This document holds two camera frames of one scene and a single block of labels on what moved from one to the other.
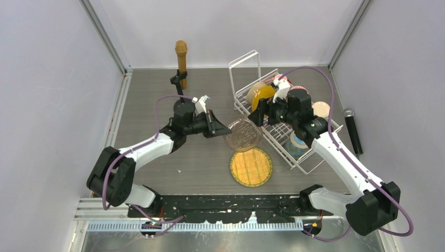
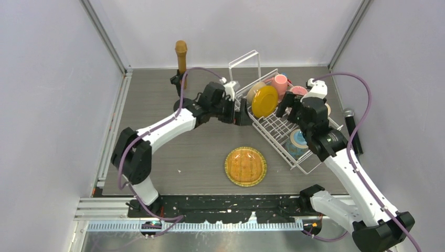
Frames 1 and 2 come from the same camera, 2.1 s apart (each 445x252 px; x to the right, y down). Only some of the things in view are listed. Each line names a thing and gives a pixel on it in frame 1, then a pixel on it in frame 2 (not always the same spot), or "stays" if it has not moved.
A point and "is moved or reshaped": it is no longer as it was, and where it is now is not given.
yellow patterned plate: (261, 92) stays
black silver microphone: (348, 114) stays
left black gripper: (213, 127) -> (238, 118)
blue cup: (296, 147) stays
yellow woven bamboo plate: (251, 168) is moved or reshaped
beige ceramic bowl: (253, 91) stays
